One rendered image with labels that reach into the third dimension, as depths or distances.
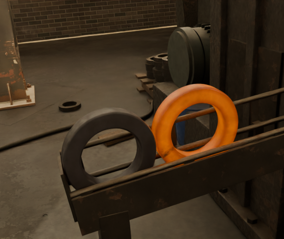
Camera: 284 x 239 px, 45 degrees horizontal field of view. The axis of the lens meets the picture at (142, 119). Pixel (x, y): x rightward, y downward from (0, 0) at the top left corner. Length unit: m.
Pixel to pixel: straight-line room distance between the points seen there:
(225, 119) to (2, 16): 2.58
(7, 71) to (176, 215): 2.11
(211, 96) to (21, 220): 1.20
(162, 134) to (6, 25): 2.54
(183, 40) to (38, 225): 1.22
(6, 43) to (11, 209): 1.70
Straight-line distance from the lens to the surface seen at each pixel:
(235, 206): 1.51
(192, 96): 0.67
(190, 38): 1.97
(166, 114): 0.66
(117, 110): 0.63
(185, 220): 1.53
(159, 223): 1.52
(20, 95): 3.22
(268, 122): 0.84
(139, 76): 3.10
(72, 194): 0.66
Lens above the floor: 0.97
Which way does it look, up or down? 23 degrees down
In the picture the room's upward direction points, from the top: 4 degrees counter-clockwise
